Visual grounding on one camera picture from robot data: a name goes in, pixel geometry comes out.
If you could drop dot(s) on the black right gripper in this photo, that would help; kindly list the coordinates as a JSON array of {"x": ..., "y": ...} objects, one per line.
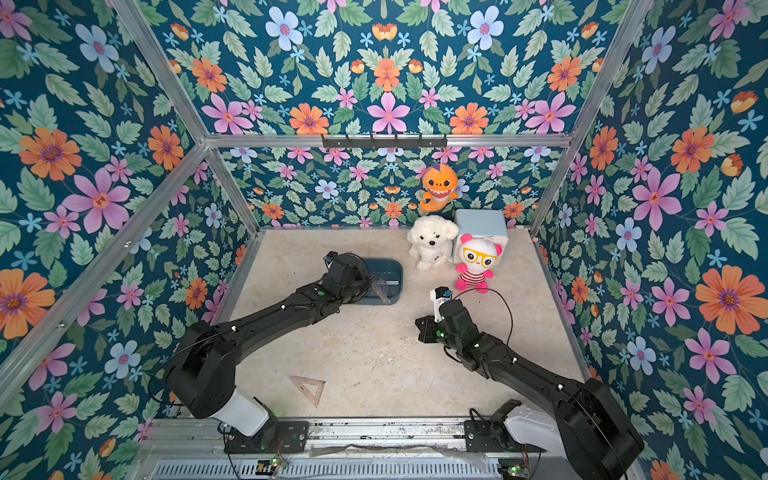
[{"x": 428, "y": 329}]

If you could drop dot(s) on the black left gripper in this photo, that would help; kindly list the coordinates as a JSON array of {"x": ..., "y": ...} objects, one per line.
[{"x": 364, "y": 278}]

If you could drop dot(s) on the brown small triangle ruler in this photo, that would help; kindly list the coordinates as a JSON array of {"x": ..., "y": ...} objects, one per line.
[{"x": 379, "y": 292}]

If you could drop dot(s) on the teal plastic storage box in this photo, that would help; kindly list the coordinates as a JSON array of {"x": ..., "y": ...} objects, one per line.
[{"x": 385, "y": 269}]

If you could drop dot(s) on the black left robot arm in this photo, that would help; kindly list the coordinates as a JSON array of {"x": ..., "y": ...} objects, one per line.
[{"x": 202, "y": 372}]

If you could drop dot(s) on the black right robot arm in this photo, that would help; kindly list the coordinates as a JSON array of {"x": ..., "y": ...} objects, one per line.
[{"x": 580, "y": 421}]

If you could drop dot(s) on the light blue cube box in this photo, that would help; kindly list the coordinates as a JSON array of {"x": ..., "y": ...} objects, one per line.
[{"x": 485, "y": 224}]

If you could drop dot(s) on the pink white plush doll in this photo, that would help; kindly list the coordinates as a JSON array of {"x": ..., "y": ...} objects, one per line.
[{"x": 477, "y": 257}]

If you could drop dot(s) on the white plush dog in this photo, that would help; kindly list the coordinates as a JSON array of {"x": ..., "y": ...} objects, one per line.
[{"x": 431, "y": 238}]

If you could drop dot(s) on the orange plush monster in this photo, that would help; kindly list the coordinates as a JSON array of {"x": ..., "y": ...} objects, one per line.
[{"x": 441, "y": 186}]

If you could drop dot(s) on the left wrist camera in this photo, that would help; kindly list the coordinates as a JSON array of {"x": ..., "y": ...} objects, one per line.
[{"x": 329, "y": 259}]

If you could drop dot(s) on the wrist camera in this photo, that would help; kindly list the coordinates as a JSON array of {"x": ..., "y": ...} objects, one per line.
[
  {"x": 439, "y": 296},
  {"x": 329, "y": 259}
]

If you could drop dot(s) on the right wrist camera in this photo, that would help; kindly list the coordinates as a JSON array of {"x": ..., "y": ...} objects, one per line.
[{"x": 439, "y": 296}]

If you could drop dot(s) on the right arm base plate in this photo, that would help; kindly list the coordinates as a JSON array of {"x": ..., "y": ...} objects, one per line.
[{"x": 479, "y": 438}]

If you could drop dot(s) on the black wall hook rail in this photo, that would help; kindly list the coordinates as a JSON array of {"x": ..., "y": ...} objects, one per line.
[{"x": 371, "y": 141}]

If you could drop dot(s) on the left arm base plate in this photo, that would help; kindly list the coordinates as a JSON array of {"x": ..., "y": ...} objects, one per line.
[{"x": 276, "y": 437}]

